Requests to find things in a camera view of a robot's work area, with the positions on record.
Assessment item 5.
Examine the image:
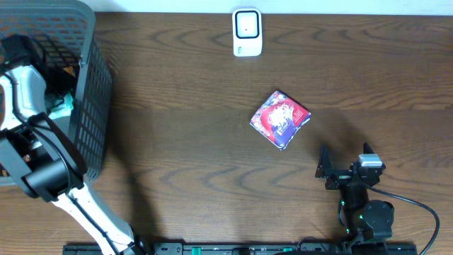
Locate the purple red pad packet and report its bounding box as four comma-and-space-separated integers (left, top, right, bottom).
250, 91, 311, 150

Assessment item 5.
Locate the green wipes packet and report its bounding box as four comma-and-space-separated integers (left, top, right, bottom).
45, 91, 74, 120

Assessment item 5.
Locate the orange snack box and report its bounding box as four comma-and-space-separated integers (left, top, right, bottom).
63, 67, 76, 77

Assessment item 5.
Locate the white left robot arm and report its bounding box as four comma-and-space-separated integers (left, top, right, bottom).
1, 35, 148, 254

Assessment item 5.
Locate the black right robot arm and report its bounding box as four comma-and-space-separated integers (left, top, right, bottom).
315, 143, 394, 242

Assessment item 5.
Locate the white barcode scanner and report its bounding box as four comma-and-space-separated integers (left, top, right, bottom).
231, 8, 263, 57

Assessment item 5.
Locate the dark grey plastic basket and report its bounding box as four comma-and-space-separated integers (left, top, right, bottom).
1, 1, 113, 181

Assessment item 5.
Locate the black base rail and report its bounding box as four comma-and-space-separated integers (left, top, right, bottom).
63, 242, 419, 255

